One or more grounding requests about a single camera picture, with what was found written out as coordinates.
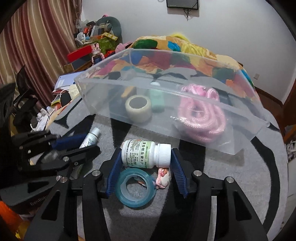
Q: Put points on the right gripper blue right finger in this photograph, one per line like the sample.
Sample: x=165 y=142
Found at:
x=178 y=172

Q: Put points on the blue white booklet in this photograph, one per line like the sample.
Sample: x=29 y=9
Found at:
x=65 y=81

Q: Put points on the striped red beige curtain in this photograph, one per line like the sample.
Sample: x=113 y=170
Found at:
x=37 y=35

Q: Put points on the yellow pillow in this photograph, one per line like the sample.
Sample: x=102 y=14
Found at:
x=180 y=36

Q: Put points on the grey green neck pillow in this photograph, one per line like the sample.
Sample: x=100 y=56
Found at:
x=110 y=25

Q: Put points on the colourful patchwork quilt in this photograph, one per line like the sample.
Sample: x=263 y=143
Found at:
x=154 y=54

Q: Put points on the pink rabbit bottle toy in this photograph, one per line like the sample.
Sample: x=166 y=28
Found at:
x=97 y=55

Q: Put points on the red long box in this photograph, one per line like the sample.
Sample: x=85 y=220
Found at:
x=79 y=53

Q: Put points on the white ointment tube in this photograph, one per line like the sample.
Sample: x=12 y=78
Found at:
x=91 y=138

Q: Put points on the small black wall monitor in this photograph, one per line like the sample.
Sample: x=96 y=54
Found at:
x=183 y=4

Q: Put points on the grey black patterned blanket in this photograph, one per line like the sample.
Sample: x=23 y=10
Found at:
x=260 y=169

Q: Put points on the clear acrylic storage box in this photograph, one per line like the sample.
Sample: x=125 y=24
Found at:
x=200 y=110

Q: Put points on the green gift box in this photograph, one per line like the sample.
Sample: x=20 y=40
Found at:
x=105 y=43

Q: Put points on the green white small bottle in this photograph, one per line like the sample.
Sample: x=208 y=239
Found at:
x=157 y=100

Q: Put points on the pink knitted hat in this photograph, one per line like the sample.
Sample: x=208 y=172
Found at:
x=121 y=47

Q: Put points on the teal tape roll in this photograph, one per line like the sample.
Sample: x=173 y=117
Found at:
x=135 y=188

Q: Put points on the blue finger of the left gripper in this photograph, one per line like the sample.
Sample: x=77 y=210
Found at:
x=71 y=142
x=80 y=156

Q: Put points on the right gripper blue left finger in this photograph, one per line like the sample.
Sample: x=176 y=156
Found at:
x=115 y=167

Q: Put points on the white bandage roll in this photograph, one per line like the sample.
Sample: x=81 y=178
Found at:
x=138 y=108

